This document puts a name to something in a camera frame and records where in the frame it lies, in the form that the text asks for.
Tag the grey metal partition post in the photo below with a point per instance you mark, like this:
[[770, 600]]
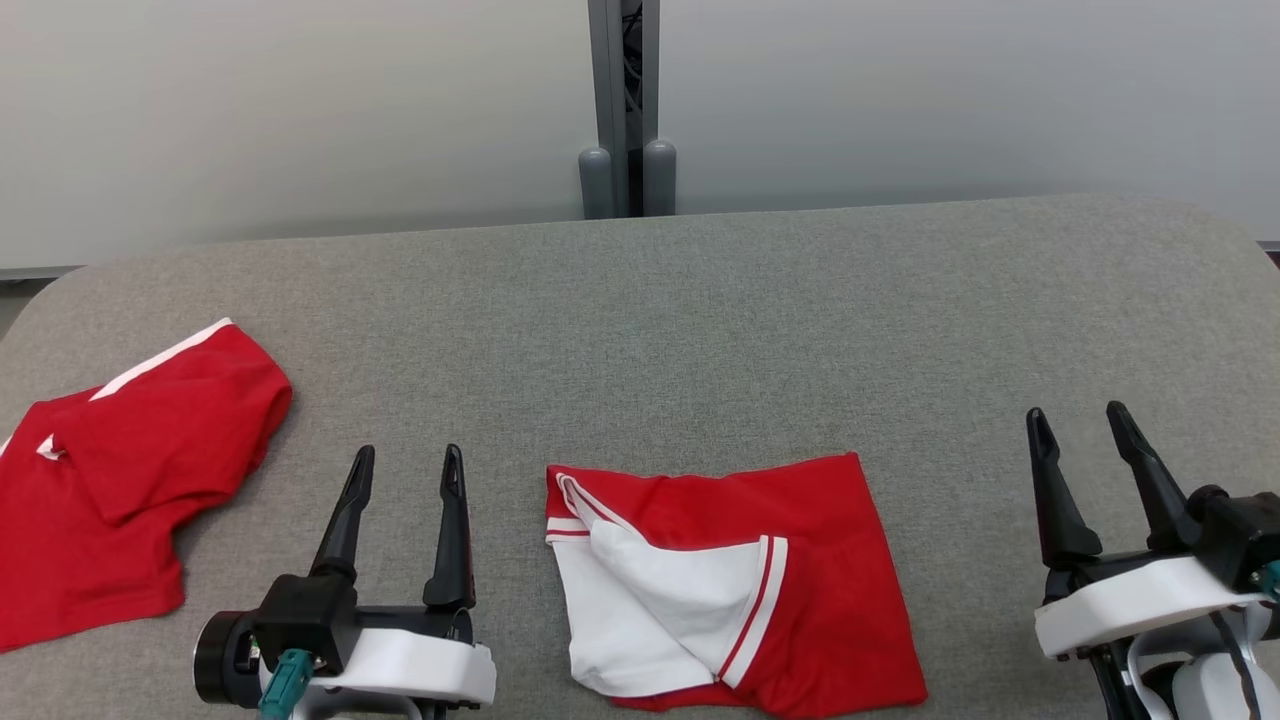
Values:
[[605, 70]]

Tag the red white Bulls jersey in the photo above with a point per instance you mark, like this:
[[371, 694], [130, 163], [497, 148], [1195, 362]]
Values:
[[840, 600]]

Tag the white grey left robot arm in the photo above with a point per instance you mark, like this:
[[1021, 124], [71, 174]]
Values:
[[220, 660]]

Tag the red shorts with white stripes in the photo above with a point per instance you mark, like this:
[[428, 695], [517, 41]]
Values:
[[120, 500]]

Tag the grey cylindrical post foot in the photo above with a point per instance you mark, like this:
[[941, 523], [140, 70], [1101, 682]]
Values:
[[595, 185], [660, 180]]

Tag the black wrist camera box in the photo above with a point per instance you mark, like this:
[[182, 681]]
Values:
[[1240, 535], [300, 620]]

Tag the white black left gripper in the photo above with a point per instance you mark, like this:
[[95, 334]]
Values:
[[420, 665]]

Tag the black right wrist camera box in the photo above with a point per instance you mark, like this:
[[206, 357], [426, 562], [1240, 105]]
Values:
[[1240, 535]]

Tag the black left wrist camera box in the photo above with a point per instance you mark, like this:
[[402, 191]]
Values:
[[300, 620]]

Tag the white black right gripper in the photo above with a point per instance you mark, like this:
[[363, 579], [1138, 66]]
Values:
[[1130, 600]]

